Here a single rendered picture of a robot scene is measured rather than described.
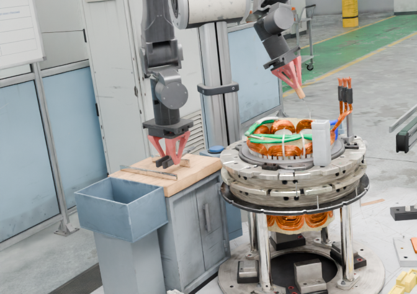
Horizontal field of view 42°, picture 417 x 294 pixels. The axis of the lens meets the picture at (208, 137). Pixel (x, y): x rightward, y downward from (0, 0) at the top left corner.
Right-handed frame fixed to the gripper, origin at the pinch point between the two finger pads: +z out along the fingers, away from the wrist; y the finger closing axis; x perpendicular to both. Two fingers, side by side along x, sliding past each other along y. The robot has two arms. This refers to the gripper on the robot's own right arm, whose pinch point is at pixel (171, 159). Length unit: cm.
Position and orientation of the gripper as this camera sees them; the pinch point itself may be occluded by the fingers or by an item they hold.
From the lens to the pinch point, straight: 123.5
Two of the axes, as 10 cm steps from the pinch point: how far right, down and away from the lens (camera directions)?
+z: 0.8, 9.5, 3.2
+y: 8.0, 1.3, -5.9
